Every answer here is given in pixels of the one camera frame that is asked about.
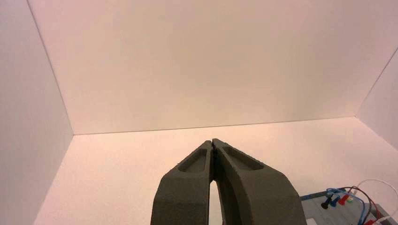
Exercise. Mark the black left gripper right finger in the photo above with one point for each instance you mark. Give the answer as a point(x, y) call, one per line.
point(255, 195)

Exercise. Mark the green banana plug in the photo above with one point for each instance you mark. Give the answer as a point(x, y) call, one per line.
point(350, 200)

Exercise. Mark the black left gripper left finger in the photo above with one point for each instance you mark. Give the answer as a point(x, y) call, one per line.
point(183, 192)

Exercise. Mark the blue banana plug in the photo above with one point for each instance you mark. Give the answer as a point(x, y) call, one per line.
point(333, 202)

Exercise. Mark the red banana plug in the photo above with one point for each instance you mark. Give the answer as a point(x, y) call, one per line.
point(369, 222)
point(343, 199)

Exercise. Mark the grey and teal control box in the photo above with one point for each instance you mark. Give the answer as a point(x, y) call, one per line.
point(320, 214)

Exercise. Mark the black banana plug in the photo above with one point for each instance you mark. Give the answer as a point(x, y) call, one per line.
point(326, 204)

